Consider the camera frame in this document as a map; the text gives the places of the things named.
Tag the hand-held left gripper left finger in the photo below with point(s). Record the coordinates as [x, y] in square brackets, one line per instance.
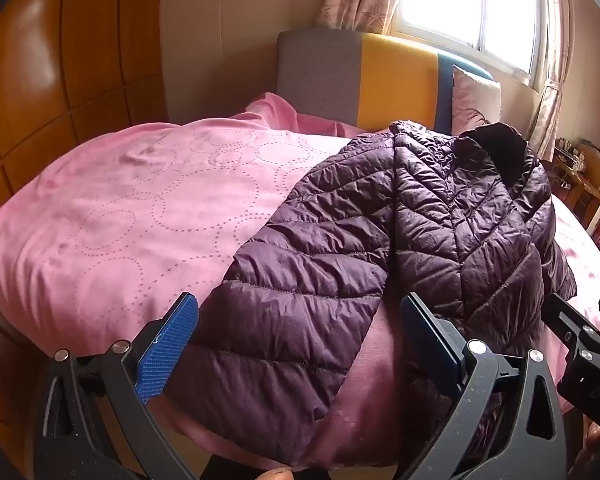
[167, 347]

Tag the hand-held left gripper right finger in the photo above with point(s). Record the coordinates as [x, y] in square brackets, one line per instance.
[430, 342]

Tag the purple puffer jacket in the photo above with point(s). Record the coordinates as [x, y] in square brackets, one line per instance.
[330, 240]

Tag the person's right hand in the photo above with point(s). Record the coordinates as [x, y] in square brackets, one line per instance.
[595, 442]

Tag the person's left hand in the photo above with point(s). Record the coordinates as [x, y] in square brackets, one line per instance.
[276, 474]

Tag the wooden desk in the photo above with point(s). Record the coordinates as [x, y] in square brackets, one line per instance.
[585, 180]

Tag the pink dotted bedsheet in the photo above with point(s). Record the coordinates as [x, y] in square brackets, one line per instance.
[130, 220]

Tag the white deer print pillow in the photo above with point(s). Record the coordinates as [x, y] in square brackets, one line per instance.
[475, 100]

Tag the grey yellow blue headboard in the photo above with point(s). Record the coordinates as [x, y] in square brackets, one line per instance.
[395, 80]

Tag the wooden wardrobe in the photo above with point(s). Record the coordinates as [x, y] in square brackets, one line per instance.
[80, 60]

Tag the bright sliding window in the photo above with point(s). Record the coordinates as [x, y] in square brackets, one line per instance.
[455, 0]

